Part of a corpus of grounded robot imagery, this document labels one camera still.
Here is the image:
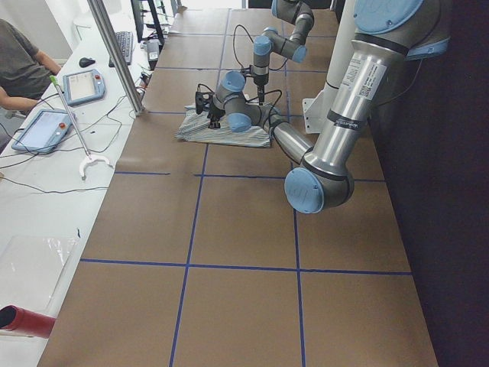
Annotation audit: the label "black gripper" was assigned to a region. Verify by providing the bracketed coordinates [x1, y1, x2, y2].
[254, 74, 269, 106]
[207, 107, 225, 129]

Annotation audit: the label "blue white striped polo shirt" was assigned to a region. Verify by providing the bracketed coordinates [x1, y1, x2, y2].
[175, 103, 281, 148]

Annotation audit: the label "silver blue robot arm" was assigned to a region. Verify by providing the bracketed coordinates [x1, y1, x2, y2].
[251, 1, 315, 105]
[195, 1, 452, 213]

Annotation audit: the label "black box with label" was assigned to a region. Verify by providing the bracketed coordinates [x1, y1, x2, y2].
[145, 39, 162, 71]

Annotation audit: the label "black keyboard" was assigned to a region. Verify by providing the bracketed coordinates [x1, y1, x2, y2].
[115, 31, 134, 65]

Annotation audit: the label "upper blue teach pendant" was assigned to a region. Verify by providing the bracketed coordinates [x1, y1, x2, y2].
[63, 69, 105, 106]

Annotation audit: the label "blue teach pendant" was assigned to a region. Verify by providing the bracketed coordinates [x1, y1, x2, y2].
[11, 109, 73, 154]
[63, 69, 105, 106]

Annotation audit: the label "black computer mouse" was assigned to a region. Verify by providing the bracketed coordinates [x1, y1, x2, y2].
[79, 57, 96, 68]

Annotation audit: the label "white hook reaching stick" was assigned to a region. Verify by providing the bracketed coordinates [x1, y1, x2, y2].
[50, 76, 112, 180]

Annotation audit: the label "blue tape grid lines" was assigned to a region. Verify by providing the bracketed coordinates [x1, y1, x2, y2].
[74, 10, 432, 366]

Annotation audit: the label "lower blue teach pendant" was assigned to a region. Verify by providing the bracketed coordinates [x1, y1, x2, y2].
[11, 109, 73, 154]

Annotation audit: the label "seated person in grey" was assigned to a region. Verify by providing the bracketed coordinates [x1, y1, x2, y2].
[1, 19, 61, 115]

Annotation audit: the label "clear plastic sheet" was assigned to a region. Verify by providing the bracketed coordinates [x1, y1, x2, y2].
[1, 235, 79, 313]

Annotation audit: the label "red cylinder tube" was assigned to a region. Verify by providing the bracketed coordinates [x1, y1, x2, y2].
[1, 305, 57, 339]

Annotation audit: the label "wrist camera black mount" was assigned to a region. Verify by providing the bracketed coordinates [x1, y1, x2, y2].
[195, 86, 214, 115]

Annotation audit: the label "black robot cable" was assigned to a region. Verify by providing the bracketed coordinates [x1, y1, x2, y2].
[232, 24, 255, 73]

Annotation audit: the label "aluminium frame post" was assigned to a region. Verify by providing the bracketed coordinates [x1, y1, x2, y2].
[87, 0, 144, 116]

